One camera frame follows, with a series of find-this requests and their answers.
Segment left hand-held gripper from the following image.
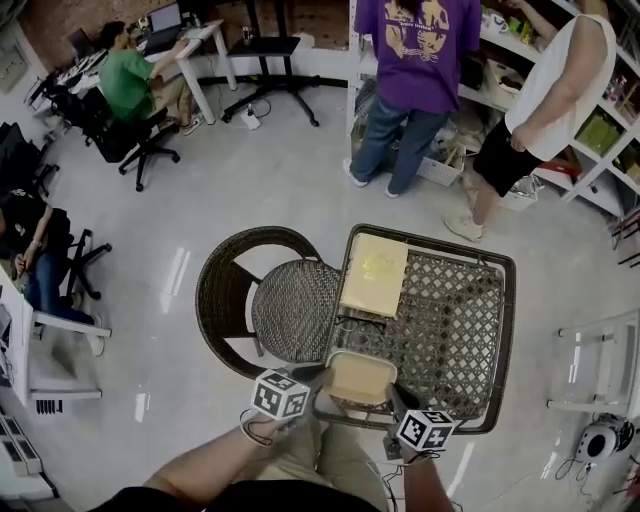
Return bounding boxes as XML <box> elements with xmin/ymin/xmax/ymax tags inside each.
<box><xmin>251</xmin><ymin>362</ymin><xmax>329</xmax><ymax>423</ymax></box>

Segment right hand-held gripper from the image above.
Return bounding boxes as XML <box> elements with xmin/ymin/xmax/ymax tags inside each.
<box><xmin>383</xmin><ymin>383</ymin><xmax>457</xmax><ymax>459</ymax></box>

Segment beige plastic container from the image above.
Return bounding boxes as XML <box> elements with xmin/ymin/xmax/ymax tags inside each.
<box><xmin>319</xmin><ymin>349</ymin><xmax>400</xmax><ymax>407</ymax></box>

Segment person's right forearm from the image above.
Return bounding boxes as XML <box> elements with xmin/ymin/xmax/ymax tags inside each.
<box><xmin>399</xmin><ymin>449</ymin><xmax>454</xmax><ymax>512</ymax></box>

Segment person's left forearm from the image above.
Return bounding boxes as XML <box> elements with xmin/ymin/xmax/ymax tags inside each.
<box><xmin>142</xmin><ymin>424</ymin><xmax>266</xmax><ymax>501</ymax></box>

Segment person's left hand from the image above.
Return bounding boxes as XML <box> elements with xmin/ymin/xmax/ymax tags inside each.
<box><xmin>259</xmin><ymin>417</ymin><xmax>306</xmax><ymax>441</ymax></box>

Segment black and white wrist band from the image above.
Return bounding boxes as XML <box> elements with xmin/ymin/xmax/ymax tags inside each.
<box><xmin>240</xmin><ymin>408</ymin><xmax>275</xmax><ymax>447</ymax></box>

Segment person's beige trousers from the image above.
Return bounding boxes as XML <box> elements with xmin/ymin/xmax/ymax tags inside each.
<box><xmin>259</xmin><ymin>419</ymin><xmax>392</xmax><ymax>512</ymax></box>

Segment dark wicker chair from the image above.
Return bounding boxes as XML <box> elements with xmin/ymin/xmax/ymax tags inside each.
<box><xmin>194</xmin><ymin>225</ymin><xmax>346</xmax><ymax>384</ymax></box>

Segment dark wicker table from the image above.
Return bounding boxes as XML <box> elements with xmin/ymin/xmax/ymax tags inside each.
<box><xmin>312</xmin><ymin>223</ymin><xmax>517</xmax><ymax>435</ymax></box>

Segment person's black shirt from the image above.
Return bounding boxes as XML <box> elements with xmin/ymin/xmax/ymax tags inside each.
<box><xmin>94</xmin><ymin>479</ymin><xmax>381</xmax><ymax>512</ymax></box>

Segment black eyeglasses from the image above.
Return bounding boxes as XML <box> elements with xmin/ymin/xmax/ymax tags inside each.
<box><xmin>335</xmin><ymin>310</ymin><xmax>389</xmax><ymax>335</ymax></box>

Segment flat kraft paper box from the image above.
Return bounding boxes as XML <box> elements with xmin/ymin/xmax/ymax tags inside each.
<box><xmin>339</xmin><ymin>233</ymin><xmax>410</xmax><ymax>319</ymax></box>

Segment white round device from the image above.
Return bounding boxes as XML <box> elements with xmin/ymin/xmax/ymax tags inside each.
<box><xmin>582</xmin><ymin>414</ymin><xmax>634</xmax><ymax>459</ymax></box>

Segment white side table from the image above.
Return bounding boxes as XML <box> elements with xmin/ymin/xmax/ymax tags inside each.
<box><xmin>547</xmin><ymin>309</ymin><xmax>640</xmax><ymax>414</ymax></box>

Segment black office chair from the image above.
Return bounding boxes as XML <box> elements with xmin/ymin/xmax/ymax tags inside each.
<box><xmin>79</xmin><ymin>87</ymin><xmax>181</xmax><ymax>193</ymax></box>
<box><xmin>49</xmin><ymin>207</ymin><xmax>114</xmax><ymax>301</ymax></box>

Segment white basket of parts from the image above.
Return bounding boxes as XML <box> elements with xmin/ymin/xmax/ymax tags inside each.
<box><xmin>417</xmin><ymin>144</ymin><xmax>469</xmax><ymax>187</ymax></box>

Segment long white desk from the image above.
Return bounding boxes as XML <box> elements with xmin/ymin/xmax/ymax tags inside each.
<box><xmin>0</xmin><ymin>264</ymin><xmax>114</xmax><ymax>406</ymax></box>

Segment white shelving unit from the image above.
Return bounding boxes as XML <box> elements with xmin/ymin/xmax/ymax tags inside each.
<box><xmin>346</xmin><ymin>0</ymin><xmax>640</xmax><ymax>216</ymax></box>

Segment black television stand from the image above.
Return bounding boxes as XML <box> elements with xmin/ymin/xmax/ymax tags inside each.
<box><xmin>221</xmin><ymin>0</ymin><xmax>321</xmax><ymax>127</ymax></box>

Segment green paper bags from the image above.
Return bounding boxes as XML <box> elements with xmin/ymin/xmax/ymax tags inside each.
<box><xmin>574</xmin><ymin>107</ymin><xmax>626</xmax><ymax>156</ymax></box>

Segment small white desk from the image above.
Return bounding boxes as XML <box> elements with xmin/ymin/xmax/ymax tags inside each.
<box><xmin>144</xmin><ymin>18</ymin><xmax>239</xmax><ymax>126</ymax></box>

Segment laptop computer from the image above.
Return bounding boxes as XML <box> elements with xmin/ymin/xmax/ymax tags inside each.
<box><xmin>147</xmin><ymin>2</ymin><xmax>184</xmax><ymax>44</ymax></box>

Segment thin black cable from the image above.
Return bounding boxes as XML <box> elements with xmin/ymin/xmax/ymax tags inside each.
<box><xmin>379</xmin><ymin>459</ymin><xmax>407</xmax><ymax>512</ymax></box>

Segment white basket of cables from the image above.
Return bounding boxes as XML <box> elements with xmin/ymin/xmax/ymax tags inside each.
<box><xmin>499</xmin><ymin>177</ymin><xmax>541</xmax><ymax>212</ymax></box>

